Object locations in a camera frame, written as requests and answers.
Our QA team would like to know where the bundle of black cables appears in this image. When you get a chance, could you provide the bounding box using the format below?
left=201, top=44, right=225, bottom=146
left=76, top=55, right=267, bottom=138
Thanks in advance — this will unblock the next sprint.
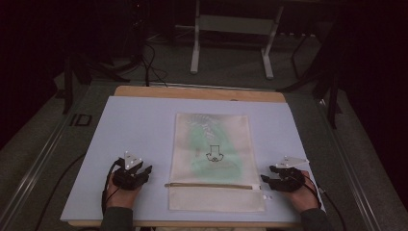
left=139, top=41, right=169, bottom=89

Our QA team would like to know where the pale blue table mat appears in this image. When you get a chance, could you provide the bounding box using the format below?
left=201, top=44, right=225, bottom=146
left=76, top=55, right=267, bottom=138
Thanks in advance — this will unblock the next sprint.
left=60, top=95, right=325, bottom=223

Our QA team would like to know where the black floor cable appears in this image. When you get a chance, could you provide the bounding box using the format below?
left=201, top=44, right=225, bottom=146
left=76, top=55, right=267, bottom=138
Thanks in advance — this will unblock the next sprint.
left=34, top=153, right=87, bottom=231

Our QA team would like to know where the white metal stand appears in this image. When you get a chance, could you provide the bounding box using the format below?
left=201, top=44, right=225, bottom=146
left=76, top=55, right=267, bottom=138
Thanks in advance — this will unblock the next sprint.
left=175, top=0, right=285, bottom=80

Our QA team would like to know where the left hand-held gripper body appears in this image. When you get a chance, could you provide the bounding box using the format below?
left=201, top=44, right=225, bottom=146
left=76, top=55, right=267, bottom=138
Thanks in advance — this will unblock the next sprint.
left=112, top=150, right=147, bottom=192

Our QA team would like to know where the person's left hand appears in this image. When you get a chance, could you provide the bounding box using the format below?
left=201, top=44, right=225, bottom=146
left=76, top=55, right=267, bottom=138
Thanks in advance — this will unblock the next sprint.
left=105, top=180, right=142, bottom=210

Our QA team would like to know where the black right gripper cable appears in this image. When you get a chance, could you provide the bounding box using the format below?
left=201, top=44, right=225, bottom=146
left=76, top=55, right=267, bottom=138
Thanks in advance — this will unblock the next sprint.
left=301, top=177, right=347, bottom=231

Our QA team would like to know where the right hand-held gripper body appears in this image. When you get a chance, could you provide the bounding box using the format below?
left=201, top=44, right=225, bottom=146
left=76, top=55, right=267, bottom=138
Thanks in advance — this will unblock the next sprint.
left=272, top=156, right=310, bottom=193

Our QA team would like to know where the cream mesh zipper bag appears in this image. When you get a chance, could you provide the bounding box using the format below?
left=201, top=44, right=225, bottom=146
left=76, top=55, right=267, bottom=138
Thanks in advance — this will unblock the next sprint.
left=164, top=112, right=267, bottom=213

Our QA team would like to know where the black floor stand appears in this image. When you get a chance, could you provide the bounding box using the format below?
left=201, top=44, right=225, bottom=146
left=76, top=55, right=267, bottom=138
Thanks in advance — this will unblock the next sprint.
left=276, top=30, right=344, bottom=130

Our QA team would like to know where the person's right hand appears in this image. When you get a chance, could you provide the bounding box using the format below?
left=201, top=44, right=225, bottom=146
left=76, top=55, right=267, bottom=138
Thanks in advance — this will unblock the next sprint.
left=283, top=170, right=320, bottom=214

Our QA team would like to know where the green cloth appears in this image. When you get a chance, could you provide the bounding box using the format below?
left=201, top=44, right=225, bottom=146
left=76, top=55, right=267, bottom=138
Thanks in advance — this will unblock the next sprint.
left=189, top=123, right=246, bottom=181

